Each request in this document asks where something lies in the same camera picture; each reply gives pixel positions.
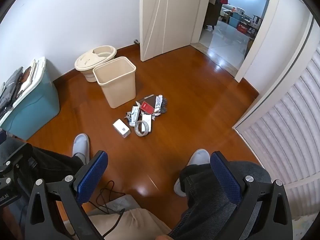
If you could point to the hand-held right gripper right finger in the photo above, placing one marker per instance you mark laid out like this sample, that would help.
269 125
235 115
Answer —
225 177

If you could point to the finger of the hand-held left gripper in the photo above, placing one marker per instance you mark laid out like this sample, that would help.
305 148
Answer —
21 160

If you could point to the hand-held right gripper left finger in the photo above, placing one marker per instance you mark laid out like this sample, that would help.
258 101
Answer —
92 177

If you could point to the beige plastic waste bin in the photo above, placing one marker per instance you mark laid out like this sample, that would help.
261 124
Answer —
120 90

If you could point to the white orange plastic bag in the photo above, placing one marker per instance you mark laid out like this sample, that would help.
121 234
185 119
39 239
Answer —
159 105

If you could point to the person's right leg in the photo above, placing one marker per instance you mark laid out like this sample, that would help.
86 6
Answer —
200 180

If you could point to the person's leg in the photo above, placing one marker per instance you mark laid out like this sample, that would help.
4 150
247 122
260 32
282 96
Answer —
200 180
55 162

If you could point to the white right slipper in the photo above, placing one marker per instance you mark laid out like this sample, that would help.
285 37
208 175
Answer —
198 156

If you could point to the white slipper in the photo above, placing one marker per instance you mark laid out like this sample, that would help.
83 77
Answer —
81 145
198 156

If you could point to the person's left leg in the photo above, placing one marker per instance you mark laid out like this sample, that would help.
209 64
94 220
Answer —
55 162

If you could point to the white left slipper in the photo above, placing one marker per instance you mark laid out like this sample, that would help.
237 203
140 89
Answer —
81 145

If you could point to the blue storage box white lid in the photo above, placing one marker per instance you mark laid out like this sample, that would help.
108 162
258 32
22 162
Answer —
35 105

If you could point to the white cardboard box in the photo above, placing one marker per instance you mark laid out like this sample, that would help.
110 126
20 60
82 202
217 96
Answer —
121 128

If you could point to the beige cushion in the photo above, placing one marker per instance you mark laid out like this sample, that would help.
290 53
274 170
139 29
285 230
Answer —
135 223

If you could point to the grey tape roll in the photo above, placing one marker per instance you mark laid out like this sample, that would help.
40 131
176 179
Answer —
138 130

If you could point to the small crumpled wrapper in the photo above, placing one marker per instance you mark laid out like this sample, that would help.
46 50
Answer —
127 116

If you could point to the dark folded cloth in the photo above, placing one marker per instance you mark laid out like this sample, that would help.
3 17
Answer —
11 87

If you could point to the white grey printed pack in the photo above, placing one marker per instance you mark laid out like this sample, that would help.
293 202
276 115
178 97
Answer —
134 116

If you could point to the white louvered door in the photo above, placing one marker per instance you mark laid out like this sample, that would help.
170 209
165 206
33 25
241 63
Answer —
285 130

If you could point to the white folded papers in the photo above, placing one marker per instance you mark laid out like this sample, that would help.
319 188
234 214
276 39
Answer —
30 73

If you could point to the metal door stopper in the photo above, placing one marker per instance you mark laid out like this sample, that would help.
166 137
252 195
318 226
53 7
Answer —
136 41

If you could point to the red crate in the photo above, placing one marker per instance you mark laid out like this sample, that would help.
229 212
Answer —
243 28

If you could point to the blue crate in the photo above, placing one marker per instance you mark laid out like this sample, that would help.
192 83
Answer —
235 22

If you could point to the wooden chair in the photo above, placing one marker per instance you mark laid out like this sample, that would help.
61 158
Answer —
256 21

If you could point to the beige sofa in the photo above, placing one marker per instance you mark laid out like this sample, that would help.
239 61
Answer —
228 10

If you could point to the white room door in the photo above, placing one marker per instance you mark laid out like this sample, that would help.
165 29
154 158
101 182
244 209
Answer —
172 17

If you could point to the clothes rack with clothes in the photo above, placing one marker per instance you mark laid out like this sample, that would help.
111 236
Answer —
215 2

